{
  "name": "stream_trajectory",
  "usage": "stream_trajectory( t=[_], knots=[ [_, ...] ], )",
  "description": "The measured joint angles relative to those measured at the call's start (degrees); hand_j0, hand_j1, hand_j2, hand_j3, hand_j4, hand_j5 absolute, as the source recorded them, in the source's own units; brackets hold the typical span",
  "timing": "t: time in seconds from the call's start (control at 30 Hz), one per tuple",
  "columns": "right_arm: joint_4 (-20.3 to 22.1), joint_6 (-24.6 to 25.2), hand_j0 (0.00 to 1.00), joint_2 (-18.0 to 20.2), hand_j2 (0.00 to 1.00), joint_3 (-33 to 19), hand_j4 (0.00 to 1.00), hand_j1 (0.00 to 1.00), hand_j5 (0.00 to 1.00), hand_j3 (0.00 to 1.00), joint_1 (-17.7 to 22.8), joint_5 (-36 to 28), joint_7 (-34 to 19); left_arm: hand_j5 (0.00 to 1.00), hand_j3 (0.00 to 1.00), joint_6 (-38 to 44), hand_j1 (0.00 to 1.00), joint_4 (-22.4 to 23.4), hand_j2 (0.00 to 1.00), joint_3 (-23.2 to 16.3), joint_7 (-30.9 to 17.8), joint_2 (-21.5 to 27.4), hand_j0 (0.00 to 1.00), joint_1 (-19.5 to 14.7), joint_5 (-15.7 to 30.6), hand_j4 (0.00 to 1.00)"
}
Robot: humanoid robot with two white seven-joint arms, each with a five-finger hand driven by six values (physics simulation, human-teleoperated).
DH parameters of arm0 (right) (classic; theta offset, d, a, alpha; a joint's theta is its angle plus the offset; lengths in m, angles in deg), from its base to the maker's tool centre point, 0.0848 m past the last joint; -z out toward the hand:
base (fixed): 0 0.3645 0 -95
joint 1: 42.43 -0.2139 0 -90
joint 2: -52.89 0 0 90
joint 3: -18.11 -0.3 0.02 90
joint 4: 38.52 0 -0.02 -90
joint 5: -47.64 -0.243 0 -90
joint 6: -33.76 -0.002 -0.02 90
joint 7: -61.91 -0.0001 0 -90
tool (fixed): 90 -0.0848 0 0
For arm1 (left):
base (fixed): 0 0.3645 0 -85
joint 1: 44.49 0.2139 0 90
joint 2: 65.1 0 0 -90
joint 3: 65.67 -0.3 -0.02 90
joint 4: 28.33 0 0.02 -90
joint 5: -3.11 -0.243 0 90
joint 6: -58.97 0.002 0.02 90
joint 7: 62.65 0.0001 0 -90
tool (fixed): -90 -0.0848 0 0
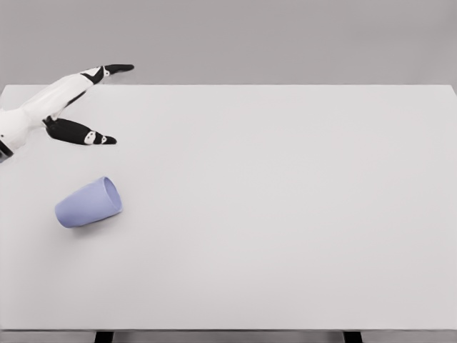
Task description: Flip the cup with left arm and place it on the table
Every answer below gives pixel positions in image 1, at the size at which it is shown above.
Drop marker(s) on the lavender plastic cup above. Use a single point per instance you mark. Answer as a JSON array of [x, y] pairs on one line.
[[87, 203]]

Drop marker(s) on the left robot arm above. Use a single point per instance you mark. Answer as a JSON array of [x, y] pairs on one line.
[[10, 126]]

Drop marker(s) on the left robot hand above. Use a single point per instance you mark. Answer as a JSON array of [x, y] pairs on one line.
[[53, 96]]

